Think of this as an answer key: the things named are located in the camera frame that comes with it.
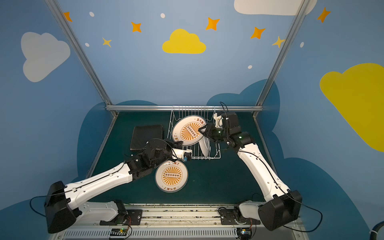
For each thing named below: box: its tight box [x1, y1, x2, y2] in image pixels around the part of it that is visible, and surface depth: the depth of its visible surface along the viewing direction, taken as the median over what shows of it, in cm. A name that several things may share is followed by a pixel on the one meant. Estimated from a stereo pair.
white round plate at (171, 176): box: [155, 159, 189, 193], surface depth 88 cm
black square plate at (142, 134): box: [130, 124, 163, 151], surface depth 106 cm
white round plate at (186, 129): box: [172, 115, 208, 146], surface depth 80 cm
